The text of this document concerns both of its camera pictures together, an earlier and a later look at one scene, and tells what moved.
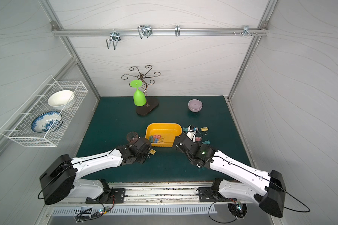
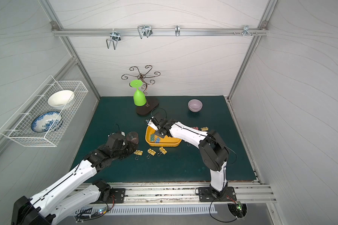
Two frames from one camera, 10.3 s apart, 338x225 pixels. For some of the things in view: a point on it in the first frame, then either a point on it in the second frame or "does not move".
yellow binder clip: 151,151 does not move
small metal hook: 177,29 does not move
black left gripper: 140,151 to 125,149
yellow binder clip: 204,130 does not move
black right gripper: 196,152 to 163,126
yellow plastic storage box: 162,135 does not move
